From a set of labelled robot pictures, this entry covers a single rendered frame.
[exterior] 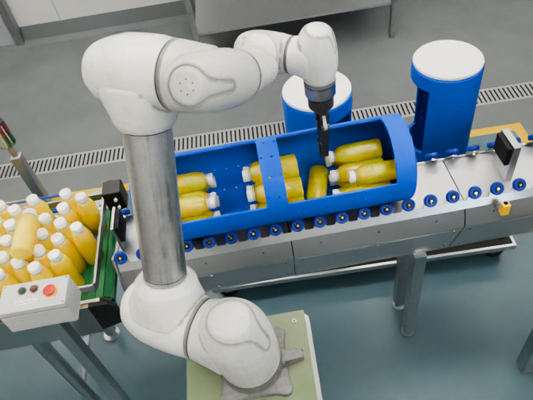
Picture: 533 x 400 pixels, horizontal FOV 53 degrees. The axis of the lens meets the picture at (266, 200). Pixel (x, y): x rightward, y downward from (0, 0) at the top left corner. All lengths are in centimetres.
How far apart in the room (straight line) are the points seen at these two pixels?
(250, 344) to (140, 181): 42
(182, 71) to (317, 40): 58
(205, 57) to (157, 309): 60
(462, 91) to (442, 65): 13
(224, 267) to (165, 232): 72
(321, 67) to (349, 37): 303
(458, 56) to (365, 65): 184
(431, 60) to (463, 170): 54
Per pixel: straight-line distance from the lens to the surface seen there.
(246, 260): 183
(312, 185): 178
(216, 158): 183
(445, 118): 235
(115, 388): 221
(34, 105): 457
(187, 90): 89
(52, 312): 168
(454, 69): 228
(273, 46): 144
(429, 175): 197
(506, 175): 198
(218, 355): 119
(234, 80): 93
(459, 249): 276
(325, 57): 142
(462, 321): 272
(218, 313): 119
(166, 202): 112
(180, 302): 124
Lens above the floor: 233
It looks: 48 degrees down
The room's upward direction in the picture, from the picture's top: 11 degrees counter-clockwise
